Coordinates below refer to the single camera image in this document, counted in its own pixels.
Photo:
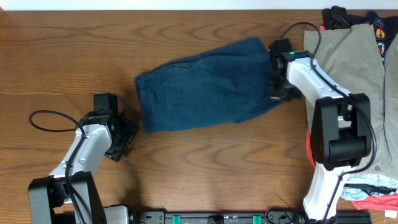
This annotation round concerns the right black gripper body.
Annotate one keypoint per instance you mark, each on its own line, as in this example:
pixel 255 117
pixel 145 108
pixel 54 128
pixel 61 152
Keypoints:
pixel 277 90

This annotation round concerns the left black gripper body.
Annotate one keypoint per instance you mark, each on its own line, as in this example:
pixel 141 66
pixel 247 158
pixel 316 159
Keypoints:
pixel 125 139

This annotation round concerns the navy blue shorts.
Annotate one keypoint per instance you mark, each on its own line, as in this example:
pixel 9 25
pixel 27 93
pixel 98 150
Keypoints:
pixel 223 85

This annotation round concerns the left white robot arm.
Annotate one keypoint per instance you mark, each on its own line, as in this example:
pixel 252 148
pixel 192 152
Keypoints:
pixel 69 193

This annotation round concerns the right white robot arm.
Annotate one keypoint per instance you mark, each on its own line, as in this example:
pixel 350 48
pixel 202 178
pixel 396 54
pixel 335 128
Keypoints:
pixel 341 133

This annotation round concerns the khaki beige shorts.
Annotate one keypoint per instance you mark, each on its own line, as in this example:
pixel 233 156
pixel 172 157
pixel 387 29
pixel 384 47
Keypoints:
pixel 351 57

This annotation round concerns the black patterned garment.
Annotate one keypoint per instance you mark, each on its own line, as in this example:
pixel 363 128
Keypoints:
pixel 385 28

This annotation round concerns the light blue patterned garment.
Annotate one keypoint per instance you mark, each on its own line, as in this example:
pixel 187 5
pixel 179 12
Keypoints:
pixel 361 186

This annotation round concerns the red garment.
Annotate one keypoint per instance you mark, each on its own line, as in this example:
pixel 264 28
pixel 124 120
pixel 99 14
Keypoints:
pixel 373 202

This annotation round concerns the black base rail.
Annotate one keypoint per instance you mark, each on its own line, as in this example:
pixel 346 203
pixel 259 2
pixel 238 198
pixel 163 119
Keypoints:
pixel 274 215

